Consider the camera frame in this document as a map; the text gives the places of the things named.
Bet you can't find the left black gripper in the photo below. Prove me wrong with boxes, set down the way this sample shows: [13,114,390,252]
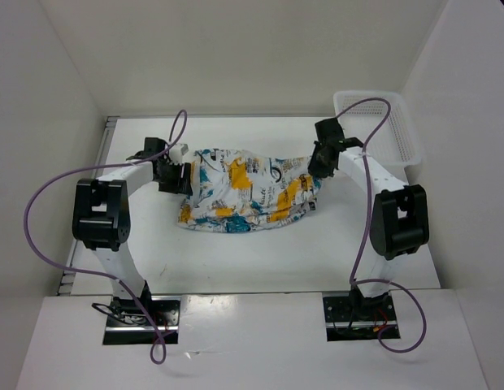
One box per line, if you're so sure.
[155,160,193,196]

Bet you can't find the patterned white yellow teal shorts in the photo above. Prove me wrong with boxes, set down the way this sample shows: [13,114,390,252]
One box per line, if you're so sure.
[177,149,323,234]

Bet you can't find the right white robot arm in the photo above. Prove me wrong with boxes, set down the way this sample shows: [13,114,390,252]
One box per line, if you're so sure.
[309,118,429,319]

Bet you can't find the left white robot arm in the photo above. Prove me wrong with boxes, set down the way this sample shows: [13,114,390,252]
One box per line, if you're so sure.
[72,137,192,325]

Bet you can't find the white plastic basket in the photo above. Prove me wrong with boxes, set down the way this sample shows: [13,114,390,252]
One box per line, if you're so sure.
[333,90,422,167]

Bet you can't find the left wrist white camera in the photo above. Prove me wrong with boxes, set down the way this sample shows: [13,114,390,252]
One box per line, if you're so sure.
[168,143,189,165]

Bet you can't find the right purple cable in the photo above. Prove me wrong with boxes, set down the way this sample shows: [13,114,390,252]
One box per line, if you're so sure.
[337,97,428,353]

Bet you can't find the purple cable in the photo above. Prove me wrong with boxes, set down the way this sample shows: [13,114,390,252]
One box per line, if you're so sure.
[337,97,428,353]
[23,109,189,363]

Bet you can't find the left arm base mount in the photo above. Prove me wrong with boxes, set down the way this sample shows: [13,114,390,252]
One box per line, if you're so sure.
[92,295,181,345]

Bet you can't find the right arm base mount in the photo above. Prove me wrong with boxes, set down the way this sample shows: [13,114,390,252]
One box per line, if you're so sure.
[322,291,400,342]

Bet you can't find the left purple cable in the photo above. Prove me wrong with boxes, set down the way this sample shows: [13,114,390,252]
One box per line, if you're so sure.
[23,109,189,363]

